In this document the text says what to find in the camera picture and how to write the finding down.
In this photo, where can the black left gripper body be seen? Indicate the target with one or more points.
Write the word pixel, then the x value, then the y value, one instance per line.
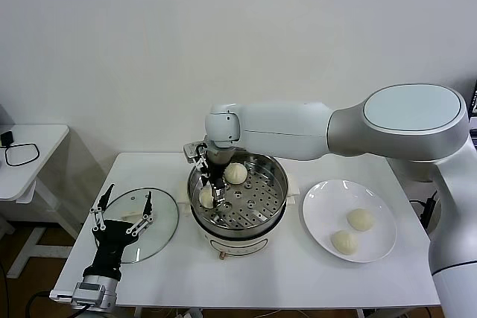
pixel 112 240

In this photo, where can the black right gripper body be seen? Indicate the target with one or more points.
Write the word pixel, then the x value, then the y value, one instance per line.
pixel 217 174

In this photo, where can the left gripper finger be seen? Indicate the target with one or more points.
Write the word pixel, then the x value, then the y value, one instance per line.
pixel 148 202
pixel 108 195

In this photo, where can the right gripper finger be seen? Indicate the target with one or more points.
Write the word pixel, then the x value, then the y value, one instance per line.
pixel 220 195
pixel 203 176

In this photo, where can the white steamed baozi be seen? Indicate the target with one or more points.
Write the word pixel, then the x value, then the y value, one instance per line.
pixel 360 220
pixel 344 242
pixel 234 173
pixel 205 199

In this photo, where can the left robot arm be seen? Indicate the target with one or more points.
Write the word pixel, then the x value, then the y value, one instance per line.
pixel 89 314

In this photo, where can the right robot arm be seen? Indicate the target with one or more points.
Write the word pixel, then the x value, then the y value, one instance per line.
pixel 335 132

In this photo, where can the stainless steel steamer basket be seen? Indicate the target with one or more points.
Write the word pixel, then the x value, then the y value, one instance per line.
pixel 261 199

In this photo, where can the white electric cooker base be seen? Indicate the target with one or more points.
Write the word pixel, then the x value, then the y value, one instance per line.
pixel 238 247

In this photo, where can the white side table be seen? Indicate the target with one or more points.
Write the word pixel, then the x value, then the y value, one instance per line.
pixel 44 139

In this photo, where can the small black adapter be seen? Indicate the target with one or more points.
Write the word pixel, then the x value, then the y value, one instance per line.
pixel 6 139

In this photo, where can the white oval plate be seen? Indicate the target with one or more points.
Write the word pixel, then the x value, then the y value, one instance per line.
pixel 376 199

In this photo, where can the dark laptop screen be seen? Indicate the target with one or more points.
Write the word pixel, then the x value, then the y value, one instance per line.
pixel 474 102

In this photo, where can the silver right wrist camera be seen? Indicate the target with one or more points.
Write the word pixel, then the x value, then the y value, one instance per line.
pixel 193 151

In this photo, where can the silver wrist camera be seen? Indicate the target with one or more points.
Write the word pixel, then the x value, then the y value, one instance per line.
pixel 95 293
pixel 193 151

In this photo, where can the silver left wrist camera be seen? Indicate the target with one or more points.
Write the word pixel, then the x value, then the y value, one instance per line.
pixel 95 293

